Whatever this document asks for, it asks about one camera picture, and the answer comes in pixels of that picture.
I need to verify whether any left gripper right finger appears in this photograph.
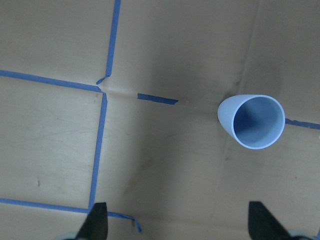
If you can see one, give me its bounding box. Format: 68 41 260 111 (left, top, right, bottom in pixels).
248 201 295 240

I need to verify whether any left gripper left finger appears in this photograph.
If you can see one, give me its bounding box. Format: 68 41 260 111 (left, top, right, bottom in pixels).
74 202 108 240

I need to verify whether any light blue plastic cup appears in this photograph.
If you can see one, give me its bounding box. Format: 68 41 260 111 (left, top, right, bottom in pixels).
217 94 286 150

